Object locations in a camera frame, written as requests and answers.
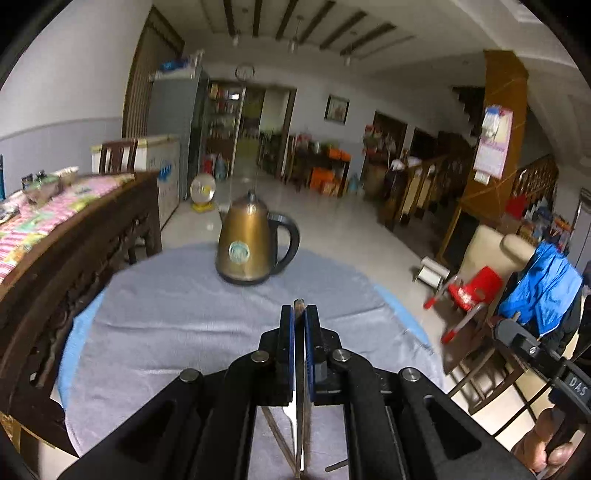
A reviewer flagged dark chopstick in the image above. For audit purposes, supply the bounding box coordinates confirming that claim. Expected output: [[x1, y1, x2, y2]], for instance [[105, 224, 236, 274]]
[[294, 299, 308, 479]]

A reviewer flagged person's right hand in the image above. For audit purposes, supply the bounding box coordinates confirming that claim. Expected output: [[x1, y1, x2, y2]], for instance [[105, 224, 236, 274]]
[[511, 407, 578, 476]]

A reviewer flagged blue jacket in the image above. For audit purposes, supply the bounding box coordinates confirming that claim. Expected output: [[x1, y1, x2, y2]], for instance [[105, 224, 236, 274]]
[[497, 242, 582, 337]]

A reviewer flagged grey table cloth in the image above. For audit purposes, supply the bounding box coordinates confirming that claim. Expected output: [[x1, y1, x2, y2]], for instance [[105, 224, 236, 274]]
[[64, 244, 444, 454]]

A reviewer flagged bronze electric kettle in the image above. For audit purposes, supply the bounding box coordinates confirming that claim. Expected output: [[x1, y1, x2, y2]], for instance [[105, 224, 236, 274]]
[[215, 190, 301, 285]]

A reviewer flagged red plastic child chair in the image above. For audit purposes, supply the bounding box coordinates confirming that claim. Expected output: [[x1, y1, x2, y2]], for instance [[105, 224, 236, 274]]
[[423, 266, 503, 345]]

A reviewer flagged small white stool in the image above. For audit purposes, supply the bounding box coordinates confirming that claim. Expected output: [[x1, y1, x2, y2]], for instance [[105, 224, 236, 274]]
[[414, 257, 451, 290]]

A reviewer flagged beige armchair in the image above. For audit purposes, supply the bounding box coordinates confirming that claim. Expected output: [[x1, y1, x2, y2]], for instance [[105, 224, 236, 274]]
[[458, 225, 535, 305]]

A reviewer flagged dark wooden side table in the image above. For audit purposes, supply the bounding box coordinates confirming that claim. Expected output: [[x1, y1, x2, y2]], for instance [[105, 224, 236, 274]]
[[283, 138, 352, 198]]

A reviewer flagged small round fan heater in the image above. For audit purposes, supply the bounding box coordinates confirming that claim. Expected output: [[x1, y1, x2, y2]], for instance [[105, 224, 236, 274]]
[[189, 173, 216, 213]]

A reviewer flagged blue table cover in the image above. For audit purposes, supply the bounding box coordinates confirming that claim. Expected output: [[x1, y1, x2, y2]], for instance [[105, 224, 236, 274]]
[[57, 291, 105, 409]]

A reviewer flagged white chest freezer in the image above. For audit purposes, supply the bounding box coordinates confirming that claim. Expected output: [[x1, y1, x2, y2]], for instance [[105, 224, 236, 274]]
[[90, 134, 182, 231]]

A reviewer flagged dark carved wooden sideboard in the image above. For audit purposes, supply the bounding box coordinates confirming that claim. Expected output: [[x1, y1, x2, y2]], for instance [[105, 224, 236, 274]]
[[1, 172, 162, 454]]

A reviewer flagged dark wooden chair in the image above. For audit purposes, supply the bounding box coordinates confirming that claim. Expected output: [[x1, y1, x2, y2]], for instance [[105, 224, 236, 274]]
[[98, 139, 138, 174]]

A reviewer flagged grey refrigerator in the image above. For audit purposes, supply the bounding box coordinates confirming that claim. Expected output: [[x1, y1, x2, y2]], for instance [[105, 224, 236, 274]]
[[147, 66, 209, 200]]

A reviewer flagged pink patterned sideboard cloth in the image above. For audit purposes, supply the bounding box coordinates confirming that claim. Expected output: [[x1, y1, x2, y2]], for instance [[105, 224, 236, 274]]
[[0, 174, 134, 281]]

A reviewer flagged framed wall picture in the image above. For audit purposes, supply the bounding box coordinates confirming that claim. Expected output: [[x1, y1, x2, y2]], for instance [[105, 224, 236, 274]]
[[325, 95, 349, 125]]

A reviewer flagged wall calendar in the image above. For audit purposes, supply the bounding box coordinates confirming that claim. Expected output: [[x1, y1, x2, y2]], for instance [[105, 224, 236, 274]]
[[473, 105, 513, 185]]

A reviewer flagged round wall clock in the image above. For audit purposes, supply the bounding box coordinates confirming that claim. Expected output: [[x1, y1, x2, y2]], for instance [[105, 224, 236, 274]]
[[235, 63, 256, 82]]

